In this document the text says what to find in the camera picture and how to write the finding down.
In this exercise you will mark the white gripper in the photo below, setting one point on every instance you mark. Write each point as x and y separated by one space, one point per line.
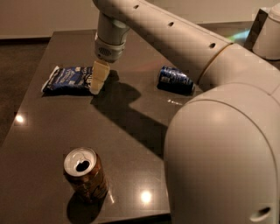
110 52

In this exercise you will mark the blue chip bag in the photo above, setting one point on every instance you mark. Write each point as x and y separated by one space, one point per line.
68 80

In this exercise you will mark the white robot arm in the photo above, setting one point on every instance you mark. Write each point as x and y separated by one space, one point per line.
221 150

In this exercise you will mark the blue pepsi can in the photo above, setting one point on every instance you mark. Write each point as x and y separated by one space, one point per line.
173 80

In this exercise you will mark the orange soda can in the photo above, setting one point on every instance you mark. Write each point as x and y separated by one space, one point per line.
83 170

